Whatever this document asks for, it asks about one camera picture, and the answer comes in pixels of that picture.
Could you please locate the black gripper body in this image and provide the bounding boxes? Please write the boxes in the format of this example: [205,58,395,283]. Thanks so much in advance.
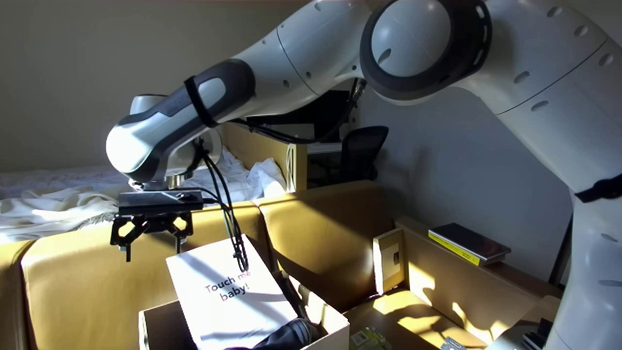
[116,186,207,237]

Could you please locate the white paper stack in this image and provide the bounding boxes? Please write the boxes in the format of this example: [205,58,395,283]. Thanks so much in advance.
[164,233,300,350]

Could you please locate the brown cardboard box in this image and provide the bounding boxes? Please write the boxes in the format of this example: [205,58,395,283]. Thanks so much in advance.
[137,276,353,350]

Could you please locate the open cardboard box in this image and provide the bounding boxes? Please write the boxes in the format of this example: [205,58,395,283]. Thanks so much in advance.
[372,221,565,350]

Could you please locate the crumpled white bed sheets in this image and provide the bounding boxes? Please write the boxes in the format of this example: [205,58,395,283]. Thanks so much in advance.
[0,149,289,245]

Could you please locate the white desk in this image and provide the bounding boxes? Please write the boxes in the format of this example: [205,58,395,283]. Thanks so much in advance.
[306,138,345,157]

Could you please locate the black office chair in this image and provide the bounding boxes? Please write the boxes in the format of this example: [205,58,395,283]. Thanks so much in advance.
[339,124,392,184]

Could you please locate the small green packet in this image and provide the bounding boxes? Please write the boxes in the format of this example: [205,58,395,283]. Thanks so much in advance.
[349,324,395,350]

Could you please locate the black and yellow book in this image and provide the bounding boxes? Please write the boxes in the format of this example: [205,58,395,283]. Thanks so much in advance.
[427,221,514,268]

